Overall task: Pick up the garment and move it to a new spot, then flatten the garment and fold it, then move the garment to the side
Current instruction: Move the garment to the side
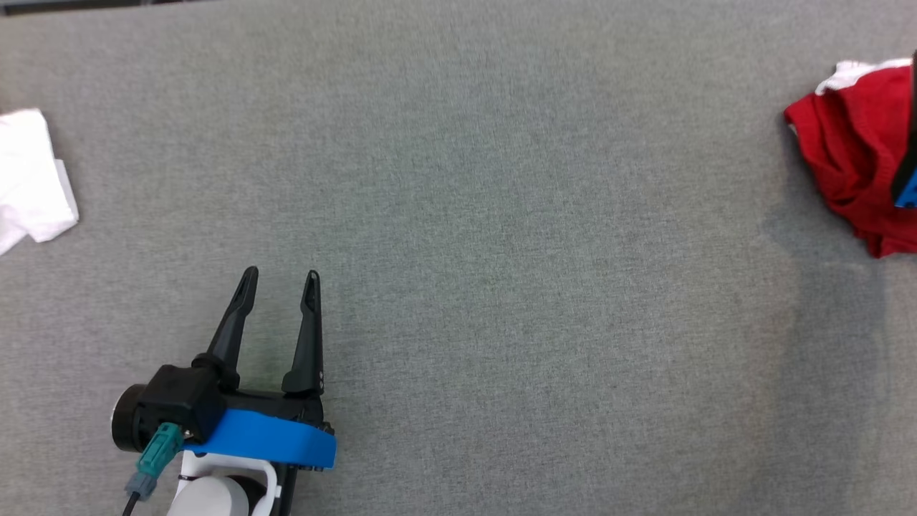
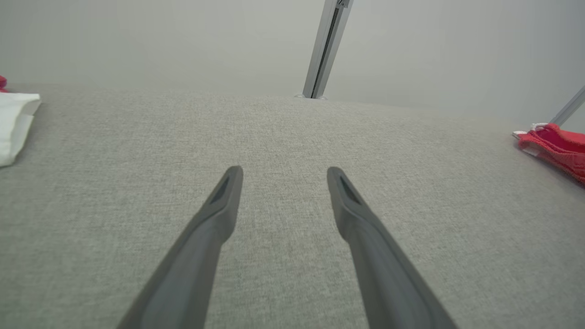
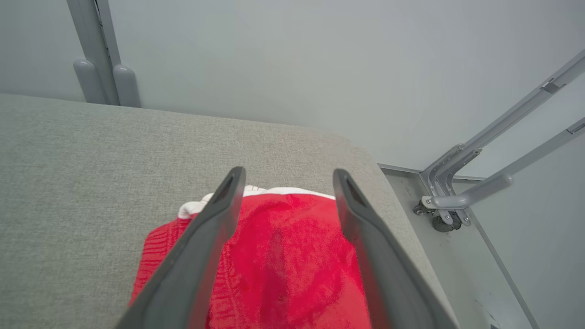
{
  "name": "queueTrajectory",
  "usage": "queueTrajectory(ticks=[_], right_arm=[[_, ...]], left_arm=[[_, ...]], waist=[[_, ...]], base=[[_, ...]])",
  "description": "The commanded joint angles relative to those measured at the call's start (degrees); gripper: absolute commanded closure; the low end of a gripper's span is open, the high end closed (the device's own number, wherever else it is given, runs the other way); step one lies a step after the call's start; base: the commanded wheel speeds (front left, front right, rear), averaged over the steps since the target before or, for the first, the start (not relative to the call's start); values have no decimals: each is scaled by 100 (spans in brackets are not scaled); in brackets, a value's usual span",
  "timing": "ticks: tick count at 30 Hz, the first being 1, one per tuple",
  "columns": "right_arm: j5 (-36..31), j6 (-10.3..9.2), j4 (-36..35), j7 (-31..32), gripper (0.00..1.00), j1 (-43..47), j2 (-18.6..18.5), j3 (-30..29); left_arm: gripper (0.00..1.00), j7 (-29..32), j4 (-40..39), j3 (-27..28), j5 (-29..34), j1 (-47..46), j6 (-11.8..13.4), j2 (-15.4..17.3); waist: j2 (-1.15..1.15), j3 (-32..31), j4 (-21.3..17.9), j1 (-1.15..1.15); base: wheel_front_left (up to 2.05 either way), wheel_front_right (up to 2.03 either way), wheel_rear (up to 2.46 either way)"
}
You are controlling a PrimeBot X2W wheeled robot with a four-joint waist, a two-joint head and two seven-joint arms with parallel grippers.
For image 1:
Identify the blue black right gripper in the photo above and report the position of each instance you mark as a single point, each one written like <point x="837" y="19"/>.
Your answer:
<point x="910" y="193"/>

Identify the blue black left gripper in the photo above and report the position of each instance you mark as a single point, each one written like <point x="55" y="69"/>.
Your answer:
<point x="272" y="441"/>

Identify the red white shorts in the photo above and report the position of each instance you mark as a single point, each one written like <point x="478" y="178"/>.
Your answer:
<point x="852" y="158"/>

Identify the red white t-shirt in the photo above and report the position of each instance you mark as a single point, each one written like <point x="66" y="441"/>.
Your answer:
<point x="29" y="179"/>

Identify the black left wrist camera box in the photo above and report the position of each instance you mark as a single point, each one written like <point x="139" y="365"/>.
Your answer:
<point x="179" y="401"/>

